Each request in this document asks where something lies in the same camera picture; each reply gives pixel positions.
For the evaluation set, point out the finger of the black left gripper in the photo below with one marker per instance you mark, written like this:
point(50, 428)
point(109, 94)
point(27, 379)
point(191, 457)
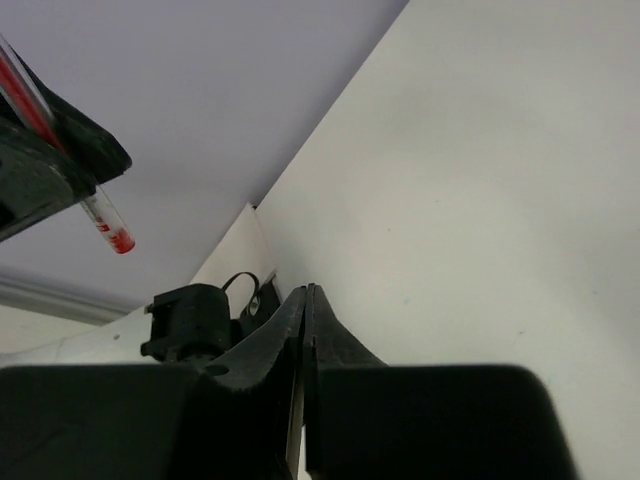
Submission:
point(63, 126)
point(37, 181)

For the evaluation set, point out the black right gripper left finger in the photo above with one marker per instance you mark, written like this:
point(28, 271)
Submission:
point(209, 402)

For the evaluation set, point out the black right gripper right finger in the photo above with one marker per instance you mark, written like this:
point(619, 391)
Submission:
point(369, 420)

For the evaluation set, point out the red gel pen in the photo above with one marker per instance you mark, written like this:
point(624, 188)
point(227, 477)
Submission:
point(97, 206)

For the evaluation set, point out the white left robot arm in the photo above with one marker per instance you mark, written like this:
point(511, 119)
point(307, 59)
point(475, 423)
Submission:
point(117, 341)

